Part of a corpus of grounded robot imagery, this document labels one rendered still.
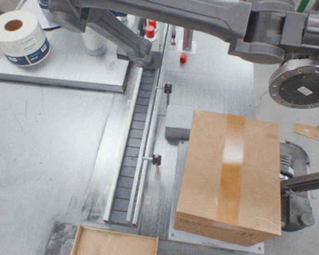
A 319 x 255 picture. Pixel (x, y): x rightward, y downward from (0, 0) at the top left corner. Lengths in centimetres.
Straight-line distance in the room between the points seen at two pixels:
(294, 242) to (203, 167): 131
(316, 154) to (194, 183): 161
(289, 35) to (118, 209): 70
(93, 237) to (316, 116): 192
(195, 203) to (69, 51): 95
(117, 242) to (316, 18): 80
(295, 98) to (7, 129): 109
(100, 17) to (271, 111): 183
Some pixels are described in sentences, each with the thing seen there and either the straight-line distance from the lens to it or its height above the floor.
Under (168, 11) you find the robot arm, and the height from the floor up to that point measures 148.
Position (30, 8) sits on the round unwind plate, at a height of 89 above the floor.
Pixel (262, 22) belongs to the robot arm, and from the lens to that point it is 51.
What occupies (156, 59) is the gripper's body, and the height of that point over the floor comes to 101.
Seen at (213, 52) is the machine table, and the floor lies 83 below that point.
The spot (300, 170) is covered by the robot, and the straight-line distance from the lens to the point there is 182.
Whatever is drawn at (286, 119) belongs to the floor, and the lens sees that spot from 227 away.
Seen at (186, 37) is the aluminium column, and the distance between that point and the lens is 130.
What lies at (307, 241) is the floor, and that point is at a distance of 197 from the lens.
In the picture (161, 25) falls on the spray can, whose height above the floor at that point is 99.
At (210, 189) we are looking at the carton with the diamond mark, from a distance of 68.
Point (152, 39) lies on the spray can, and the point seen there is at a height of 105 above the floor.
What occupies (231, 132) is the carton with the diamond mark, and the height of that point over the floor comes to 112.
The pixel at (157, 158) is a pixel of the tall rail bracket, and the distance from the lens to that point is 85.
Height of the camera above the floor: 176
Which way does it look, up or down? 59 degrees down
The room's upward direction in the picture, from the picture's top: 2 degrees counter-clockwise
